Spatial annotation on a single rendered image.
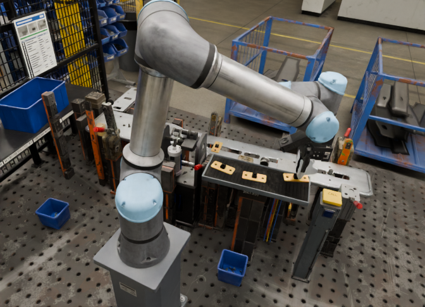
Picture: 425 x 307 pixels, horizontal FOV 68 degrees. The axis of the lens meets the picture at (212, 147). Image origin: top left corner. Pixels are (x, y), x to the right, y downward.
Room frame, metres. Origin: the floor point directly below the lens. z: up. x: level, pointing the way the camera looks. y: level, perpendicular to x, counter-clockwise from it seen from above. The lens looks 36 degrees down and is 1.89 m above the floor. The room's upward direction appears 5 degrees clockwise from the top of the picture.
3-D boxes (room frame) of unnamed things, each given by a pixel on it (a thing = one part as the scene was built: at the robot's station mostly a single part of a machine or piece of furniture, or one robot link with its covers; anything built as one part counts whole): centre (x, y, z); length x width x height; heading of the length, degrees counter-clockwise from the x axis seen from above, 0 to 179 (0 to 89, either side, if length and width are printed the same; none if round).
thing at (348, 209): (0.92, -0.56, 0.88); 0.11 x 0.10 x 0.36; 166
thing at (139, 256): (0.57, 0.18, 1.15); 0.15 x 0.15 x 0.10
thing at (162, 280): (0.57, 0.18, 0.90); 0.21 x 0.21 x 0.40; 69
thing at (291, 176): (0.82, -0.29, 1.20); 0.08 x 0.04 x 0.01; 91
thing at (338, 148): (1.27, -0.64, 0.88); 0.15 x 0.11 x 0.36; 166
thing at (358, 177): (1.23, -0.04, 1.00); 1.38 x 0.22 x 0.02; 76
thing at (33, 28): (1.56, 0.95, 1.30); 0.23 x 0.02 x 0.31; 166
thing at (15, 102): (1.32, 0.88, 1.09); 0.30 x 0.17 x 0.13; 173
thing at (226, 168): (0.88, -0.04, 1.17); 0.08 x 0.04 x 0.01; 65
